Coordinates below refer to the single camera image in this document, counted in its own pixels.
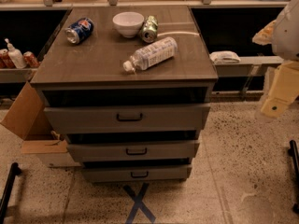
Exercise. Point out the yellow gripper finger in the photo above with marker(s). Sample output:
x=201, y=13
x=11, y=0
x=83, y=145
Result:
x=283, y=90
x=264, y=36

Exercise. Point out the grey drawer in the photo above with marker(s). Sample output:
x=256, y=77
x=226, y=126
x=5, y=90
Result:
x=127, y=118
x=128, y=174
x=137, y=151

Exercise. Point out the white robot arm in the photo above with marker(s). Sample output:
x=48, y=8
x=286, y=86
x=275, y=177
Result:
x=283, y=35

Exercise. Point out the grey drawer cabinet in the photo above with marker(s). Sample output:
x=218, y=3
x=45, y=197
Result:
x=91, y=74

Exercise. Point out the grey right shelf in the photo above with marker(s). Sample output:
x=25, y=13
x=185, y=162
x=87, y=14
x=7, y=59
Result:
x=248, y=66

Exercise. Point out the grey shelf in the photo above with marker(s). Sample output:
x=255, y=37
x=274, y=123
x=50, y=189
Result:
x=16, y=75
x=248, y=66

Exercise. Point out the folded white cloth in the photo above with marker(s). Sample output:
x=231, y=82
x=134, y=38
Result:
x=224, y=57

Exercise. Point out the black right base leg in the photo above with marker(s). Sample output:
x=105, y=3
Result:
x=294, y=154

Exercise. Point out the black base leg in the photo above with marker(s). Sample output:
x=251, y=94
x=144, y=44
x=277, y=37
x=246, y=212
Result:
x=294, y=154
x=13, y=172

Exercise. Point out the clear plastic water bottle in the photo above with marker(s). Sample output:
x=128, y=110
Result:
x=146, y=57

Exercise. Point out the green soda can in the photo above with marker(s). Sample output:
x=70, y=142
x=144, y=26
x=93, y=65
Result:
x=149, y=29

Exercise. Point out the white bowl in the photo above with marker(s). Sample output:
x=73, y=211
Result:
x=128, y=24

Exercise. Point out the blue pepsi can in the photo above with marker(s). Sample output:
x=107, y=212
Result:
x=79, y=30

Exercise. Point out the red soda can right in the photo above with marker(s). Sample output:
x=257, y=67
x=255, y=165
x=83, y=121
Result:
x=31, y=59

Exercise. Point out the red soda can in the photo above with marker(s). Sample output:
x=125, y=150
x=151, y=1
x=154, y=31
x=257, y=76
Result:
x=5, y=61
x=31, y=59

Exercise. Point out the white pump bottle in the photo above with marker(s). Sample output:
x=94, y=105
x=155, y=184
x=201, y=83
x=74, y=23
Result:
x=15, y=55

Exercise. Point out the cardboard box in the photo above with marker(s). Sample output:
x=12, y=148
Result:
x=26, y=119

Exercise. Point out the red soda can left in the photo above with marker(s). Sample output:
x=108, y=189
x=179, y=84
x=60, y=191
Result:
x=5, y=61

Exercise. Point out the grey left shelf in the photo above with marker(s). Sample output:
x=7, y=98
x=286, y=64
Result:
x=16, y=75

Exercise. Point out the black left base leg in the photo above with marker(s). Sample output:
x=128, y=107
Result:
x=13, y=172

